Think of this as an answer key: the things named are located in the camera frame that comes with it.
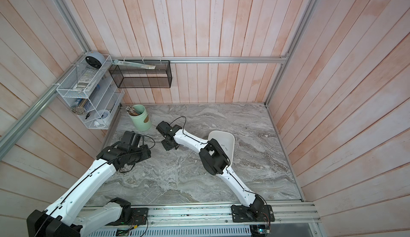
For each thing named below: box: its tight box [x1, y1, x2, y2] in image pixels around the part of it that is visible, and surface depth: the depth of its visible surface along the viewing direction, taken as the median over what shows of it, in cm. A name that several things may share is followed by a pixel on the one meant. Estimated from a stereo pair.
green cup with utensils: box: [125, 104, 153, 132], surface depth 100 cm
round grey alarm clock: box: [84, 51, 106, 69], surface depth 83 cm
